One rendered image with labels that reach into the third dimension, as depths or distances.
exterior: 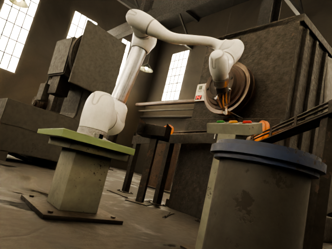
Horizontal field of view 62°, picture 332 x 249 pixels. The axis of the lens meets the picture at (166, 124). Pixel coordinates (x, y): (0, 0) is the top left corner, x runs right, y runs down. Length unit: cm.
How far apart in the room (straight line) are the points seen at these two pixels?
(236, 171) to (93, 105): 94
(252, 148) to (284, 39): 187
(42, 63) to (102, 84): 766
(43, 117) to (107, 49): 158
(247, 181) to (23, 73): 1141
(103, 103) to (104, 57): 324
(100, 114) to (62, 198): 45
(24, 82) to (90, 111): 1041
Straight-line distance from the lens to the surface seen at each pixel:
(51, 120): 401
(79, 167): 143
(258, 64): 253
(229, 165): 78
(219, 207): 79
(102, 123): 149
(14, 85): 1178
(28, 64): 1200
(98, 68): 461
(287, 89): 230
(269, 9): 630
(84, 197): 147
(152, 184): 505
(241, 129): 125
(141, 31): 174
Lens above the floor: 30
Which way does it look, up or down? 10 degrees up
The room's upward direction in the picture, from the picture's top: 13 degrees clockwise
